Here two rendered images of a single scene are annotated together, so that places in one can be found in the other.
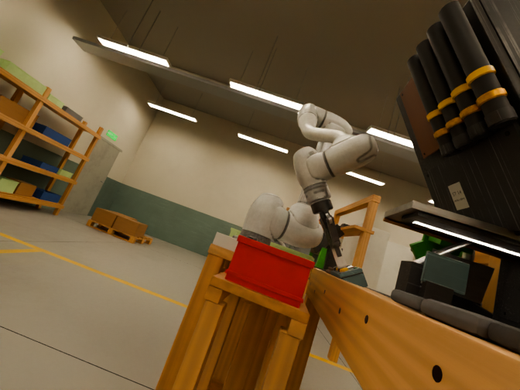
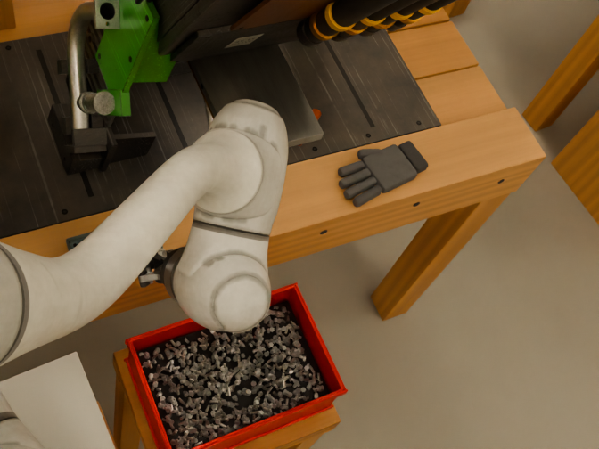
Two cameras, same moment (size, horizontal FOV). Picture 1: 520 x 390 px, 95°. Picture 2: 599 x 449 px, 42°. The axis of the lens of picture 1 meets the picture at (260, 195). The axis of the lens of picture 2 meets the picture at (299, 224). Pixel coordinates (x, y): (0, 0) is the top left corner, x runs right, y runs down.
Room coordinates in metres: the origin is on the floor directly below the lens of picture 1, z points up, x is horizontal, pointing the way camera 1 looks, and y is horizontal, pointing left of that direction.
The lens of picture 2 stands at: (1.17, 0.15, 2.14)
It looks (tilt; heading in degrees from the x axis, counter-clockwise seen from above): 58 degrees down; 215
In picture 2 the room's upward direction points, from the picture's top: 24 degrees clockwise
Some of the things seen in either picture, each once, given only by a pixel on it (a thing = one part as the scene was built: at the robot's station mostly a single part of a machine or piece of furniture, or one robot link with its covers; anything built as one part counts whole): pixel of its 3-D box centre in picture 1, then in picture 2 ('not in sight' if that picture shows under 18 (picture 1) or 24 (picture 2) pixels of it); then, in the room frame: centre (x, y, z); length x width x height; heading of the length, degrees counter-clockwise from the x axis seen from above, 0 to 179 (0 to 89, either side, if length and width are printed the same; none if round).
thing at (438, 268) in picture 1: (442, 285); not in sight; (0.57, -0.48, 0.97); 0.10 x 0.02 x 0.14; 80
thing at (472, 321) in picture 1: (466, 321); (379, 168); (0.33, -0.32, 0.91); 0.20 x 0.11 x 0.03; 0
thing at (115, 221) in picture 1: (124, 226); not in sight; (5.94, 2.79, 0.22); 1.20 x 0.81 x 0.44; 82
